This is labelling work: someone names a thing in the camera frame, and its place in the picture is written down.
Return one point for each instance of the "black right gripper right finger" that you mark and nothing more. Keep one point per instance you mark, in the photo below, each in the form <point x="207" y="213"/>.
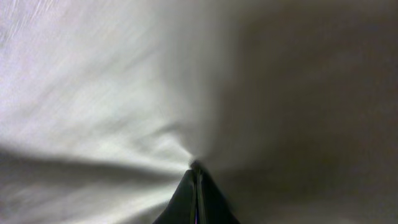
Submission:
<point x="212" y="206"/>

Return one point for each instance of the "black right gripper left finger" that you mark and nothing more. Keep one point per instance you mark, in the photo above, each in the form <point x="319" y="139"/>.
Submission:
<point x="182" y="207"/>

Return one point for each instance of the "grey shorts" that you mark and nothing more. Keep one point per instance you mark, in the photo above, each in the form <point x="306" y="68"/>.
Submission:
<point x="290" y="106"/>

